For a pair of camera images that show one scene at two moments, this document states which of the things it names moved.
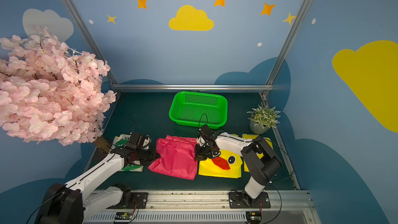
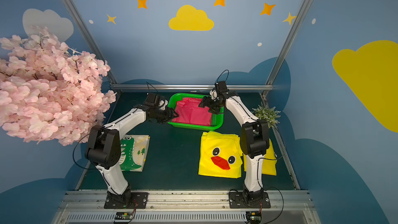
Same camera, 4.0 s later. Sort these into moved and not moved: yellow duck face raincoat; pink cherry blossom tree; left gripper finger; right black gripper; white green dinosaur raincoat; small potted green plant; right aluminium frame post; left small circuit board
Moved: right black gripper; left gripper finger
Not moved: yellow duck face raincoat; white green dinosaur raincoat; small potted green plant; right aluminium frame post; left small circuit board; pink cherry blossom tree
